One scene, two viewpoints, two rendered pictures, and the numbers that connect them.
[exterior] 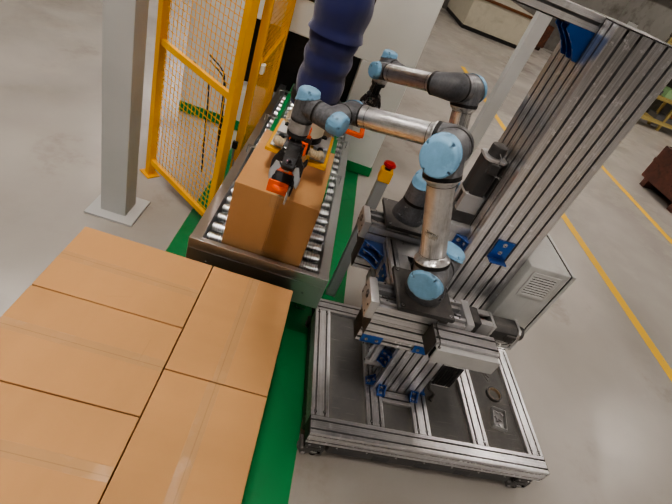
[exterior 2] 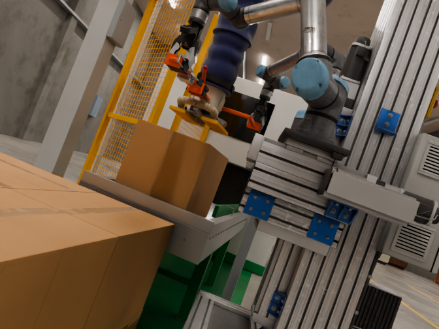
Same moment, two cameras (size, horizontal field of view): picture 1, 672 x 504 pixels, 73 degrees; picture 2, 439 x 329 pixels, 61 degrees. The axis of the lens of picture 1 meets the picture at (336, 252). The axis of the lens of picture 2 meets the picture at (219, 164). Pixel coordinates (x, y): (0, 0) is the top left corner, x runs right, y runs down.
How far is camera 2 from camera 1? 1.38 m
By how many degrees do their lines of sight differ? 43
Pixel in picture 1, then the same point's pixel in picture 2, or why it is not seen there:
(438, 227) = (315, 20)
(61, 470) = not seen: outside the picture
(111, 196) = not seen: hidden behind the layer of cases
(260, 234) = (151, 173)
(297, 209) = (189, 143)
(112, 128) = (50, 143)
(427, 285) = (311, 69)
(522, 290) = (423, 166)
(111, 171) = not seen: hidden behind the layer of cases
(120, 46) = (79, 81)
